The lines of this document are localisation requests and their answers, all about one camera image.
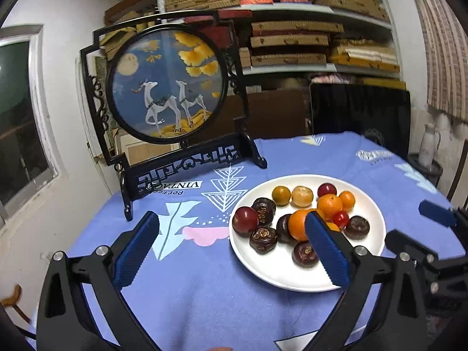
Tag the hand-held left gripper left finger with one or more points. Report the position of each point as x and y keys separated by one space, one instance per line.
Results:
x=137 y=252

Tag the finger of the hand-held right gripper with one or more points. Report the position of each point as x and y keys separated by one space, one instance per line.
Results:
x=402 y=241
x=437 y=212

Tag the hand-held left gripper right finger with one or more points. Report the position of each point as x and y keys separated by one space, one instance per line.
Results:
x=327 y=252

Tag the small red plum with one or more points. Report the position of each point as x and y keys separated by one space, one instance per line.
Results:
x=340 y=218

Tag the white round plate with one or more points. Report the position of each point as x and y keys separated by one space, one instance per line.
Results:
x=367 y=204

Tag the pale yellow round fruit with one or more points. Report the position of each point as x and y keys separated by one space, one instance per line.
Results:
x=301 y=195

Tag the dark yellow round fruit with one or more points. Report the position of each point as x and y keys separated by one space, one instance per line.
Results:
x=281 y=194

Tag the dark round side table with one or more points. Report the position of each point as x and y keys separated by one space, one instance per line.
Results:
x=431 y=172

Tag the dark wooden chair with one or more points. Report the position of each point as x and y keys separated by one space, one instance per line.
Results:
x=460 y=175

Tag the white thermos jug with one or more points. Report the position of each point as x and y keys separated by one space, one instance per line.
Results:
x=427 y=146

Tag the blue printed tablecloth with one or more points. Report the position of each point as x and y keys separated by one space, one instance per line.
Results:
x=204 y=299

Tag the black chair back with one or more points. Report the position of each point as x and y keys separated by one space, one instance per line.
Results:
x=358 y=113

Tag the brown wooden piece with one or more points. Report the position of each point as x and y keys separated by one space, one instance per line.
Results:
x=12 y=299

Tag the brown cardboard box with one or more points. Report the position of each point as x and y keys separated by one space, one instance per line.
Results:
x=270 y=113

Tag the black framed deer table screen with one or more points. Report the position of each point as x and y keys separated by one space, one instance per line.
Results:
x=164 y=91

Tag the striped beige curtain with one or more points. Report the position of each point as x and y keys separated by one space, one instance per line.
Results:
x=442 y=44

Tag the pink cloth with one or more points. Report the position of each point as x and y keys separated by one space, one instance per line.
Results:
x=331 y=79

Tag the shelf of stacked boxes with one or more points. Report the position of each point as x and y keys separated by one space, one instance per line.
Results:
x=289 y=44

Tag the light wooden frame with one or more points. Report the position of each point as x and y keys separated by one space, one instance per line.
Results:
x=142 y=150

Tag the window with white frame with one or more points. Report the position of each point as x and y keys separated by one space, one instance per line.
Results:
x=22 y=117

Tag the white wall shelf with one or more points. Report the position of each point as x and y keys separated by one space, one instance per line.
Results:
x=365 y=18

